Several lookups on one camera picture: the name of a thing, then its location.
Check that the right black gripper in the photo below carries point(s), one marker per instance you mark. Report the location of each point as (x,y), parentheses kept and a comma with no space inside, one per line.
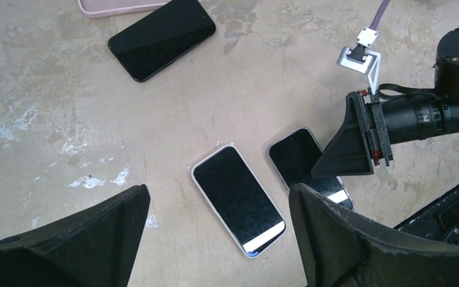
(371,127)

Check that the clear magsafe phone case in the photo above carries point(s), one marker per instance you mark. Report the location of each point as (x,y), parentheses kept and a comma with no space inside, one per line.
(271,154)

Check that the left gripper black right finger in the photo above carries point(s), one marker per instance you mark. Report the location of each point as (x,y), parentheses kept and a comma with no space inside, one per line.
(340,247)

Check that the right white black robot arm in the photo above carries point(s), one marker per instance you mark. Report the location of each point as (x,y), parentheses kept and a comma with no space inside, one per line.
(446,81)

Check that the grey clear phone case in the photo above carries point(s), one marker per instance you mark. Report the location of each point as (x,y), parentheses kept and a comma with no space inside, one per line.
(198,168)

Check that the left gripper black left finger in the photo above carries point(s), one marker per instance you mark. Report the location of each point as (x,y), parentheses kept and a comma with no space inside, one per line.
(94,247)

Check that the pink phone case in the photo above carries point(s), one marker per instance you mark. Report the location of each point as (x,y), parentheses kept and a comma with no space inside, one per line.
(94,9)

